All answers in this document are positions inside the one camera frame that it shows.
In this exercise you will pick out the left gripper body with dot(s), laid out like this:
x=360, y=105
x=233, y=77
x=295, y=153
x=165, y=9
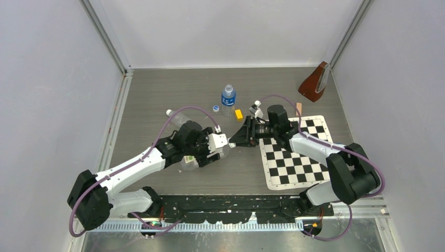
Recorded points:
x=201, y=149

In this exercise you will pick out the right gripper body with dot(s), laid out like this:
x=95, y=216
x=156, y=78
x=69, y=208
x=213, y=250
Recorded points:
x=261, y=130

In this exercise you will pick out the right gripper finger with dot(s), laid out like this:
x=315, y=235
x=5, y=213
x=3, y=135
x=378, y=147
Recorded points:
x=243, y=135
x=246, y=145

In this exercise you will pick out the blue label water bottle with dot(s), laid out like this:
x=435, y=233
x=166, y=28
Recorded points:
x=228, y=100

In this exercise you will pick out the fruit label plastic bottle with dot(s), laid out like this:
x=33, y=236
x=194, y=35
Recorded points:
x=189, y=163

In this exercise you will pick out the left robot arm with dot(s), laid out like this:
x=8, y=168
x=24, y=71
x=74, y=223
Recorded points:
x=96, y=197

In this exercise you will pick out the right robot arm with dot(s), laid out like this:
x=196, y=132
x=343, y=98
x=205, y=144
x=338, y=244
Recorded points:
x=352, y=174

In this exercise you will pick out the clear plastic bottle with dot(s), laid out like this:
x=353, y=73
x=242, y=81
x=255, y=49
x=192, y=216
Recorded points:
x=177, y=119

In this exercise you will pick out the yellow block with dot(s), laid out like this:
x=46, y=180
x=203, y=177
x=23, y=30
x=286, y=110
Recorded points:
x=238, y=115

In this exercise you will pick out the checkerboard mat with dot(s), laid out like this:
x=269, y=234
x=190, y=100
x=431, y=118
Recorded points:
x=286, y=170

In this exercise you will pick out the small wooden block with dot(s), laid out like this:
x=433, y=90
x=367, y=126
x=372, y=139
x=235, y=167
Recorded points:
x=298, y=111

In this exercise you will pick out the brown wooden metronome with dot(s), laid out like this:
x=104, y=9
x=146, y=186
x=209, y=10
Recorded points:
x=314, y=85

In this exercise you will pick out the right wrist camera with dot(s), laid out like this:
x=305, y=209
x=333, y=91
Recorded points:
x=255, y=110

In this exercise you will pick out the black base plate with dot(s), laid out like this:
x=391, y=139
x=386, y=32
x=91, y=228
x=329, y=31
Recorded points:
x=233, y=209

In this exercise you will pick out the aluminium front rail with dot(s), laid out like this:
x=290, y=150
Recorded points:
x=249, y=226

